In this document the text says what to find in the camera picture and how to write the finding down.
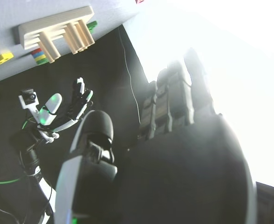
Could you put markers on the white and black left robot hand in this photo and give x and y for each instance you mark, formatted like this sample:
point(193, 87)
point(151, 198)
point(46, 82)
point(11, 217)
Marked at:
point(174, 168)

